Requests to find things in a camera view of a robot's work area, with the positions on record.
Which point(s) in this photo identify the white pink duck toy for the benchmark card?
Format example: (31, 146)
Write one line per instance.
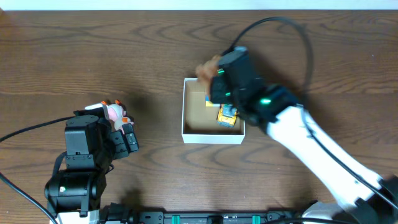
(117, 114)

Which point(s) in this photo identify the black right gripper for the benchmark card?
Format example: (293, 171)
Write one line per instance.
(217, 97)

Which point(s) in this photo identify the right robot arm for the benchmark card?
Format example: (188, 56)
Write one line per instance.
(361, 195)

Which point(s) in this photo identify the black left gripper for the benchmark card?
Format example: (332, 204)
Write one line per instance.
(123, 142)

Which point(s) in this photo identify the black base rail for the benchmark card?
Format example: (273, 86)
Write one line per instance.
(117, 213)

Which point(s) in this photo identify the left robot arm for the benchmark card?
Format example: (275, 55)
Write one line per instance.
(79, 176)

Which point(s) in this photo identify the brown plush toy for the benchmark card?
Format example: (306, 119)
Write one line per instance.
(206, 71)

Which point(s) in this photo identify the colourful puzzle cube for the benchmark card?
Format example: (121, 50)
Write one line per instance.
(208, 103)

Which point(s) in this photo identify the white cardboard box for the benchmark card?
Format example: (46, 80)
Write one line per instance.
(199, 123)

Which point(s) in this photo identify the yellow grey toy truck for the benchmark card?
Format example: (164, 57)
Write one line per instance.
(227, 115)

